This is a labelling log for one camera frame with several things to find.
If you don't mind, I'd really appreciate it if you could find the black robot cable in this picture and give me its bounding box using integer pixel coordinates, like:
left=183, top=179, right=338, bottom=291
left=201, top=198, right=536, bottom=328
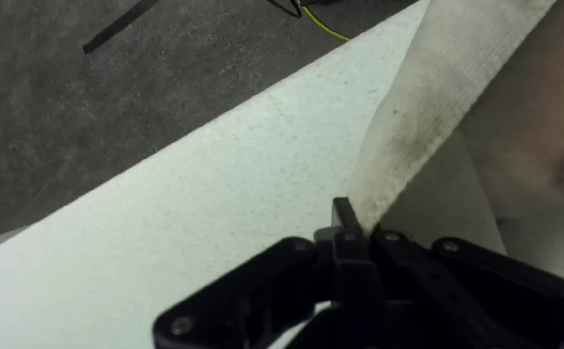
left=267, top=0, right=354, bottom=45

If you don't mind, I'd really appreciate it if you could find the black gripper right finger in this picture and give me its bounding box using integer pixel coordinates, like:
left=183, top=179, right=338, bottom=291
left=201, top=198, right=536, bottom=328
left=369, top=231, right=507, bottom=349

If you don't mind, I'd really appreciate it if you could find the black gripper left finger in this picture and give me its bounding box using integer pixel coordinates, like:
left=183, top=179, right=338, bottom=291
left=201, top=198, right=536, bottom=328
left=327, top=198, right=383, bottom=349

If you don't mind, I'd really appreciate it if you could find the beige stained towel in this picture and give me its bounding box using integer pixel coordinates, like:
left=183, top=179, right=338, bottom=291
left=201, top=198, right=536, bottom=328
left=348, top=0, right=564, bottom=277

